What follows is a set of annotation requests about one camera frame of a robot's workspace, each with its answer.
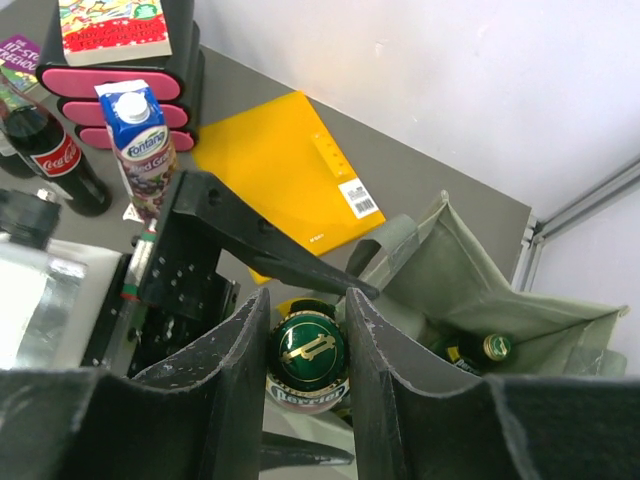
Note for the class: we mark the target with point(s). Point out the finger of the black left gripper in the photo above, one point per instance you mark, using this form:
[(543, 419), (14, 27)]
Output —
[(280, 451)]

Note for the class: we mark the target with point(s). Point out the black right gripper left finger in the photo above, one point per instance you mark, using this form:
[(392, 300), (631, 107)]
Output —
[(197, 414)]

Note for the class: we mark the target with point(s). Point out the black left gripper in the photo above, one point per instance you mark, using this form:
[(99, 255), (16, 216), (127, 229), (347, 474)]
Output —
[(201, 217)]

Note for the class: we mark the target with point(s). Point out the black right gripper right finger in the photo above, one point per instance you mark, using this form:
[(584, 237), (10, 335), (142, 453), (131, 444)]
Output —
[(418, 417)]

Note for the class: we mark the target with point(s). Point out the green perrier bottle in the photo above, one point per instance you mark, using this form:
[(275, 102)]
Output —
[(473, 353), (307, 357)]

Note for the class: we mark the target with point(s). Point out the grape juice carton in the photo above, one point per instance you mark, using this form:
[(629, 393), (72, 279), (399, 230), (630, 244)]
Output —
[(141, 142)]

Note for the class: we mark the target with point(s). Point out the green canvas bag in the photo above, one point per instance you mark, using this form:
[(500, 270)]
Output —
[(435, 279)]

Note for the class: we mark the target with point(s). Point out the cola bottle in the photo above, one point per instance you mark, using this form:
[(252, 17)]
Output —
[(10, 150), (51, 152)]

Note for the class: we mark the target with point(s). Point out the yellow plastic folder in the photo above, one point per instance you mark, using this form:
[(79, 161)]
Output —
[(281, 159)]

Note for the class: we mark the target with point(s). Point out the black pink drawer unit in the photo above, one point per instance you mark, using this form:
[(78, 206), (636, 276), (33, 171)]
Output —
[(176, 81)]

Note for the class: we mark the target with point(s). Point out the red treehouse book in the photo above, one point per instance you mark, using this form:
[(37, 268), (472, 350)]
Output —
[(105, 31)]

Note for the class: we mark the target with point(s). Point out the purple treehouse book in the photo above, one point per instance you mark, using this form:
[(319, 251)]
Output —
[(19, 59)]

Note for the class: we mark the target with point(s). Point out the aluminium frame post right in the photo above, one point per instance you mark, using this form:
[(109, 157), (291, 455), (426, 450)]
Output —
[(538, 232)]

